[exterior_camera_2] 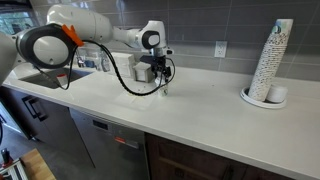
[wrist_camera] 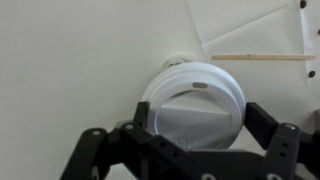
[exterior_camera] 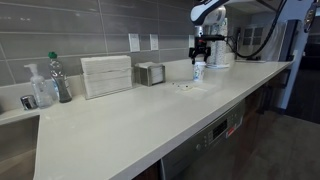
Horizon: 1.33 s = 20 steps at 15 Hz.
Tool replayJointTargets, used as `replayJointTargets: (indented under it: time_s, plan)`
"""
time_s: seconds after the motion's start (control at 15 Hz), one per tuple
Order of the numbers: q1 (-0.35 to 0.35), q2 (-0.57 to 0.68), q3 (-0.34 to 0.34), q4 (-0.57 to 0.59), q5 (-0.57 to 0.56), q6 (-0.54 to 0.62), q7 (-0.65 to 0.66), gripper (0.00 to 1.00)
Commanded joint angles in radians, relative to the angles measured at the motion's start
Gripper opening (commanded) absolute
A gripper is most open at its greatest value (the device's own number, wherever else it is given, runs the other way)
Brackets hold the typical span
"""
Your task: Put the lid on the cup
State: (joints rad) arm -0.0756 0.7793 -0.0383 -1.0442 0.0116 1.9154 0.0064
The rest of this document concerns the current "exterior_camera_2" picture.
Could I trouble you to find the white wall outlet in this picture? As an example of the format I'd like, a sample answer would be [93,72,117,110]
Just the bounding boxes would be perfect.
[214,40,228,59]

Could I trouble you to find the white round tray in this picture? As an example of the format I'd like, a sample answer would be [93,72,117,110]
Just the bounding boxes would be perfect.
[239,86,288,110]

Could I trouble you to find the white metal frame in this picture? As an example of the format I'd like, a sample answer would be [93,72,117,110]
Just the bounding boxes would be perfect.
[0,159,29,180]

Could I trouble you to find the stainless steel dishwasher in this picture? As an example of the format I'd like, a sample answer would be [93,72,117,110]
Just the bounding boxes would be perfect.
[69,108,151,180]

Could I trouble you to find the stack of white lids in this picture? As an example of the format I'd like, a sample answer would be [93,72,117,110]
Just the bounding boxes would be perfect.
[265,83,289,104]

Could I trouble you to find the metal napkin dispenser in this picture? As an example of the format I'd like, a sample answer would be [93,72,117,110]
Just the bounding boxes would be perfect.
[132,61,158,84]

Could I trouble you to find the black drawer handle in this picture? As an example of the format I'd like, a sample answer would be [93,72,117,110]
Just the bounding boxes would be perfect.
[21,95,49,123]

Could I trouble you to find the dark wooden cabinet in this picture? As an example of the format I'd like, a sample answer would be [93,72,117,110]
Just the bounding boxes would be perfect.
[144,132,296,180]

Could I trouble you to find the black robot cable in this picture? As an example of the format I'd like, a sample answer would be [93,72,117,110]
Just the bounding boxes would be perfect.
[33,39,176,97]

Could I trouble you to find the orange cable clip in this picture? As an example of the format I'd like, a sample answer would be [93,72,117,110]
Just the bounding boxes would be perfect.
[61,23,85,48]

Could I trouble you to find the dark grey drawer cabinet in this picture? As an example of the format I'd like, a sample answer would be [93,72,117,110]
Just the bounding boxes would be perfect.
[0,84,96,168]

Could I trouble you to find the clear bottle with green cap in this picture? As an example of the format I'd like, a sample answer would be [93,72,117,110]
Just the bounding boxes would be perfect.
[99,49,111,73]

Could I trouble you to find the white napkin box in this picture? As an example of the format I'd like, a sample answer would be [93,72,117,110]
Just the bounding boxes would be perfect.
[109,51,137,79]

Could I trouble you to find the patterned paper cup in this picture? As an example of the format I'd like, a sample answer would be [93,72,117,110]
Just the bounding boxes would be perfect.
[156,82,170,98]

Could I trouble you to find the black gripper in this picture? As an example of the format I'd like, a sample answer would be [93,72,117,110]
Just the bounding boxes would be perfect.
[148,55,173,85]

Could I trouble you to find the wooden board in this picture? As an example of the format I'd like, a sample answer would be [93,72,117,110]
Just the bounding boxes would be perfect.
[19,148,57,180]

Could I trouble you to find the tall stack of paper cups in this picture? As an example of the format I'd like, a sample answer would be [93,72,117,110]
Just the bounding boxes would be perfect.
[247,18,294,103]

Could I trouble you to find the white cup with red rim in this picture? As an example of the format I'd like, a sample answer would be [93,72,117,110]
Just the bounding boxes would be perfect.
[55,73,69,86]

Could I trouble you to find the dark wrist camera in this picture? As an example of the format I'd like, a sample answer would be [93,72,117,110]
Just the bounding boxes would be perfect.
[139,54,156,66]

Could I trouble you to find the steel kitchen sink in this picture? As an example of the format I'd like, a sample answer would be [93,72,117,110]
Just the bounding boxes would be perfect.
[19,67,94,90]

